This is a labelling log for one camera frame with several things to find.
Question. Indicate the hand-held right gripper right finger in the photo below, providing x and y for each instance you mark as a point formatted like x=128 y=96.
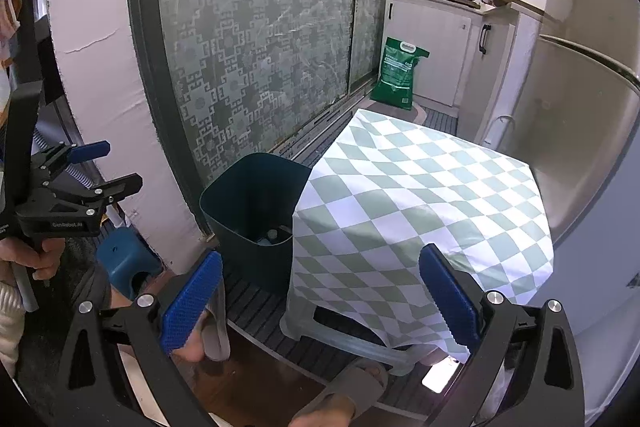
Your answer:
x=450 y=302

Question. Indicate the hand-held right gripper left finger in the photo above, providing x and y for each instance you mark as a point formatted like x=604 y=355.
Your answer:
x=192 y=302

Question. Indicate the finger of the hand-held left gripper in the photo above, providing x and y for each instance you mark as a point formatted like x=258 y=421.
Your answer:
x=110 y=188
x=92 y=151

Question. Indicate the teal plastic trash bin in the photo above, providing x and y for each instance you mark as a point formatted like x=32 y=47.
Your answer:
x=245 y=212

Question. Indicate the person's left forearm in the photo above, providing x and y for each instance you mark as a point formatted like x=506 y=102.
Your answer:
x=9 y=327

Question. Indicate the person's left hand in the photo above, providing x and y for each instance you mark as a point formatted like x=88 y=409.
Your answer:
x=45 y=258

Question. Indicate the grey slipper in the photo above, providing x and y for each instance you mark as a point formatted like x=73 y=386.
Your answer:
x=216 y=322
x=350 y=387

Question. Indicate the person's foot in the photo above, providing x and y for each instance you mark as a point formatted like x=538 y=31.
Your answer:
x=320 y=414
x=192 y=347

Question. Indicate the dark grey shorts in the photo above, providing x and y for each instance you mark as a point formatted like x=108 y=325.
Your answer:
x=82 y=272

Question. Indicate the small blue plastic stool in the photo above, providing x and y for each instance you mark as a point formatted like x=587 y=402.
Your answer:
x=125 y=257

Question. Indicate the green and white checkered cloth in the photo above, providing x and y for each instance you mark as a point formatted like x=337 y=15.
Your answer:
x=425 y=207

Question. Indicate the pale green plastic stool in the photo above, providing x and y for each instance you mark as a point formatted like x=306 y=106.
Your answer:
x=360 y=342

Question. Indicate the orange striped cloth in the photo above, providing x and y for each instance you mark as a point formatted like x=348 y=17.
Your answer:
x=9 y=22

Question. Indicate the frosted patterned sliding glass door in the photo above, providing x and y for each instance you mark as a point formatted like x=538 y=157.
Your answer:
x=250 y=57

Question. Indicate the cream refrigerator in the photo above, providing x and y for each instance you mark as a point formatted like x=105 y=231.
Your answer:
x=575 y=132

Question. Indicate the green printed bag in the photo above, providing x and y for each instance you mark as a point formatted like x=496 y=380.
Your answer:
x=400 y=72

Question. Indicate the white kitchen cabinet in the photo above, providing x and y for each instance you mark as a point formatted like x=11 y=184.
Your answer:
x=435 y=52

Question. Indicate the wooden cutting board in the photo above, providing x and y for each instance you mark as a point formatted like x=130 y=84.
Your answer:
x=515 y=2

